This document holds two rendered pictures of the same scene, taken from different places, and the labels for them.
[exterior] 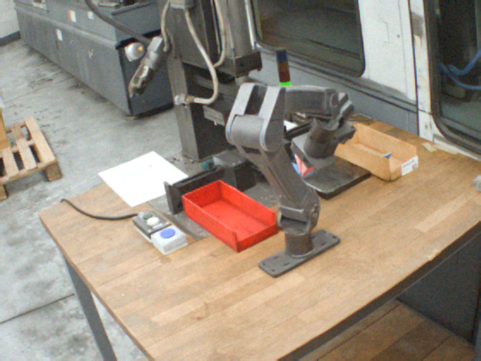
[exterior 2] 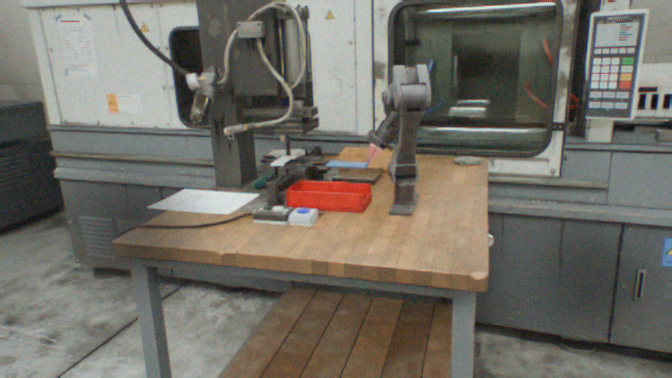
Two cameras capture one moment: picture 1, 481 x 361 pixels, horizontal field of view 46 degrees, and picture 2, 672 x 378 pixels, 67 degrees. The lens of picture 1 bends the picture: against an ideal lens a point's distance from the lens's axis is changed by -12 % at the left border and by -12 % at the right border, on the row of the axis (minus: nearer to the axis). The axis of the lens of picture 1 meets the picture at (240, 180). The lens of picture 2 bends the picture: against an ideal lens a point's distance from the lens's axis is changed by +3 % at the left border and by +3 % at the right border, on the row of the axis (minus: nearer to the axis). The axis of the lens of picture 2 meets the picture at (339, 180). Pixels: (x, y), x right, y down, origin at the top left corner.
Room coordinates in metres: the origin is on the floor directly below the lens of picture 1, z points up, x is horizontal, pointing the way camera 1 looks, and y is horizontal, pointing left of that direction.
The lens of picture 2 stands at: (0.25, 1.06, 1.41)
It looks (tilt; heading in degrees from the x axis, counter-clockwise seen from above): 16 degrees down; 317
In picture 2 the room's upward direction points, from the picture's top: 2 degrees counter-clockwise
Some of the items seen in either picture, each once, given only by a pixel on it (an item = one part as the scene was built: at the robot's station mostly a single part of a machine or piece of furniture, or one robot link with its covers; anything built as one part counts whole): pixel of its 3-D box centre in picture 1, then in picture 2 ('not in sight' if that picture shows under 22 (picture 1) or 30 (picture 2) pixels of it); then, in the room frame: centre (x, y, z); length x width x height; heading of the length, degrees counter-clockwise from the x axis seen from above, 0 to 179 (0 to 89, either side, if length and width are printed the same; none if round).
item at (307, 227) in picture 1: (297, 213); (403, 172); (1.20, -0.11, 1.00); 0.09 x 0.06 x 0.06; 49
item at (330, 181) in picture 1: (330, 175); (358, 175); (1.52, -0.25, 0.91); 0.17 x 0.16 x 0.02; 120
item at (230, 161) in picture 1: (252, 149); (301, 163); (1.62, -0.05, 0.98); 0.20 x 0.10 x 0.01; 120
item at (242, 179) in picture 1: (254, 163); (302, 175); (1.62, -0.05, 0.94); 0.20 x 0.10 x 0.07; 120
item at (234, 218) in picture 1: (228, 214); (329, 195); (1.37, 0.04, 0.93); 0.25 x 0.12 x 0.06; 30
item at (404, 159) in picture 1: (374, 151); (372, 160); (1.59, -0.40, 0.93); 0.25 x 0.13 x 0.08; 30
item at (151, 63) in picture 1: (153, 60); (206, 93); (1.79, 0.20, 1.25); 0.19 x 0.07 x 0.19; 120
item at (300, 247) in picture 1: (299, 240); (404, 193); (1.19, -0.11, 0.94); 0.20 x 0.07 x 0.08; 120
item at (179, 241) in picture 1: (170, 243); (303, 221); (1.32, 0.20, 0.90); 0.07 x 0.07 x 0.06; 30
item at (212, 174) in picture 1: (199, 183); (283, 185); (1.52, 0.11, 0.95); 0.15 x 0.03 x 0.10; 120
